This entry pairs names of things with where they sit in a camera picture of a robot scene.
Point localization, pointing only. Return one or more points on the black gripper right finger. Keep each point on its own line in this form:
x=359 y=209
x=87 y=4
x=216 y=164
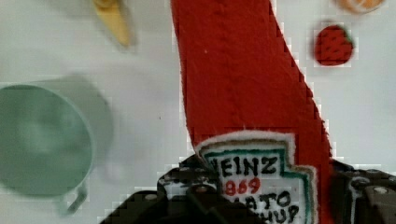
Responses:
x=362 y=196

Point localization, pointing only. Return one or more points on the green mug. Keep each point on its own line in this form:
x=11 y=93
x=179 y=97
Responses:
x=52 y=134

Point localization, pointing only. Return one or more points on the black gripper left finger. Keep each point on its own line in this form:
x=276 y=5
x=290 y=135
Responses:
x=192 y=193

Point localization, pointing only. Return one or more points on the plush orange slice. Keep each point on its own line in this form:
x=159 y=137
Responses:
x=360 y=6

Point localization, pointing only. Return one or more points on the dark red plush strawberry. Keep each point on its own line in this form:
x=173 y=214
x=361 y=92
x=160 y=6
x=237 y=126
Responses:
x=333 y=46

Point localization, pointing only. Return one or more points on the red plush ketchup bottle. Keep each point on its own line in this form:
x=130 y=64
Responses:
x=251 y=117

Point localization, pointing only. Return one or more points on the yellow plush banana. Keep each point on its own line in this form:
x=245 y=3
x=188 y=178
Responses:
x=109 y=12

